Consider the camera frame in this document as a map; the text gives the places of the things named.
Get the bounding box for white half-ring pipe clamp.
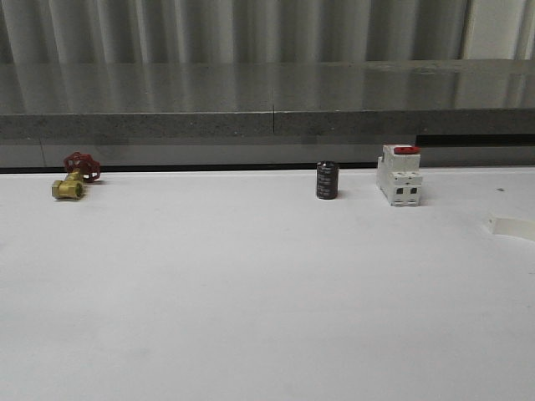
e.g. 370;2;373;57
487;215;535;241

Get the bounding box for black cylindrical capacitor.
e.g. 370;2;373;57
316;160;339;200

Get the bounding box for brass valve red handwheel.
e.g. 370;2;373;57
51;152;100;200

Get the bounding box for grey stone counter ledge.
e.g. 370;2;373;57
1;60;534;147

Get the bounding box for white circuit breaker red switch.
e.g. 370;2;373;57
377;145;423;206

